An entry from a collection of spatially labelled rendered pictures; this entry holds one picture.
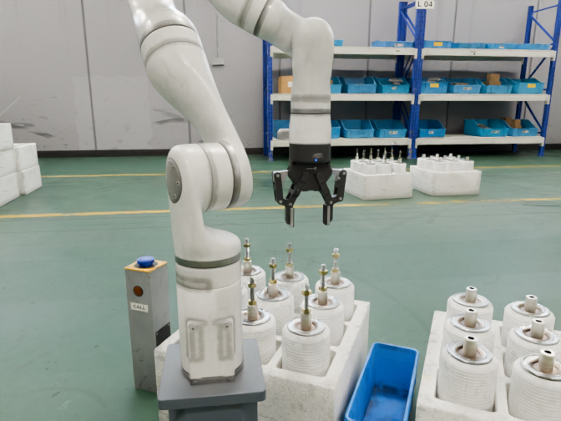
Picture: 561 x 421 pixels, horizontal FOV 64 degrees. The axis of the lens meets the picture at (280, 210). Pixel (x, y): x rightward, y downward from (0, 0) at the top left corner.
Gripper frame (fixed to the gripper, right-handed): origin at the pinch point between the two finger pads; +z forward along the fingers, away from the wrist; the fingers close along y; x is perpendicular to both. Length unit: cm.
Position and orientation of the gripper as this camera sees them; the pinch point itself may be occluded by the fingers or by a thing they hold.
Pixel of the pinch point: (308, 218)
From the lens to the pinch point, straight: 84.1
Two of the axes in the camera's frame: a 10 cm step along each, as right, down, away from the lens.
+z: 0.0, 9.7, 2.3
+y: 9.7, -0.5, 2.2
